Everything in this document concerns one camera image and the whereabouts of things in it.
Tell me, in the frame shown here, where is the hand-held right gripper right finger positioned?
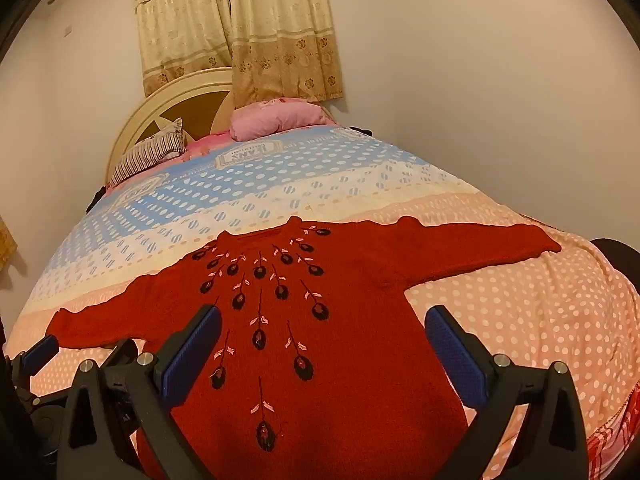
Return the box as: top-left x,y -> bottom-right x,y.
424,304 -> 592,480

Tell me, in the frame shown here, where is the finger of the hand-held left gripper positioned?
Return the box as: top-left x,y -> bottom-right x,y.
101,337 -> 142,375
7,334 -> 61,377

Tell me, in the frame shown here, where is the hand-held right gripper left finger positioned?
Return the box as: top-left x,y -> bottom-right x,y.
59,304 -> 223,480

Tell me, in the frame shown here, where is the red embroidered knit sweater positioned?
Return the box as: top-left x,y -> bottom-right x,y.
46,215 -> 563,480

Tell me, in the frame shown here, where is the polka dot bed blanket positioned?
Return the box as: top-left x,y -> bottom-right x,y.
2,125 -> 640,480

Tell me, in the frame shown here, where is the beige floral curtain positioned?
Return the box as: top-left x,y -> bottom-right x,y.
229,0 -> 345,108
134,0 -> 235,98
0,215 -> 19,268

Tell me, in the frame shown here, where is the red patterned bed sheet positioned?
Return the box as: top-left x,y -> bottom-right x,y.
582,400 -> 640,480

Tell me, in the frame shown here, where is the black round object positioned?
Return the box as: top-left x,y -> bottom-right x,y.
589,238 -> 640,283

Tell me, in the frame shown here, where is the striped pillow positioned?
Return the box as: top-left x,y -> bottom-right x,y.
109,117 -> 188,188

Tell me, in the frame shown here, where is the pink bed sheet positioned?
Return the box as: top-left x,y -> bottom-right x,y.
182,130 -> 237,157

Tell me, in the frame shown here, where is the cream round headboard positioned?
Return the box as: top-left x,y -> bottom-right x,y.
104,67 -> 236,183

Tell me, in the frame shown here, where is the pink pillow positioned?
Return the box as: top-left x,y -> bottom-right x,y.
230,97 -> 337,142

